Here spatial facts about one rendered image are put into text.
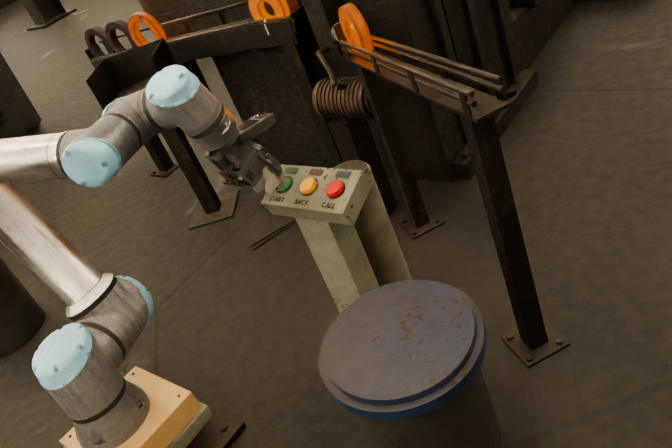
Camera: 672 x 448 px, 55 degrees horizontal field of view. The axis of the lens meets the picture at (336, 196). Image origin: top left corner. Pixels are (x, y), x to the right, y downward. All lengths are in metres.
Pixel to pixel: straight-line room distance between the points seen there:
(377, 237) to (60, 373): 0.80
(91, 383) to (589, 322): 1.21
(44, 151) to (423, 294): 0.76
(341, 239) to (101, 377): 0.66
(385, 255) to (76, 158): 0.80
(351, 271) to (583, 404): 0.59
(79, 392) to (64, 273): 0.29
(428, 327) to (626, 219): 0.96
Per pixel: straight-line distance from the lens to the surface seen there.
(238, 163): 1.35
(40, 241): 1.72
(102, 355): 1.69
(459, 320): 1.23
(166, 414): 1.75
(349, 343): 1.27
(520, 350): 1.73
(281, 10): 2.26
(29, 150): 1.32
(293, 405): 1.83
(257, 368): 1.97
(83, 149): 1.20
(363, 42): 1.81
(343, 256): 1.46
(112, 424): 1.74
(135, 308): 1.78
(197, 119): 1.26
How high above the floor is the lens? 1.30
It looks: 31 degrees down
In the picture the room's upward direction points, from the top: 23 degrees counter-clockwise
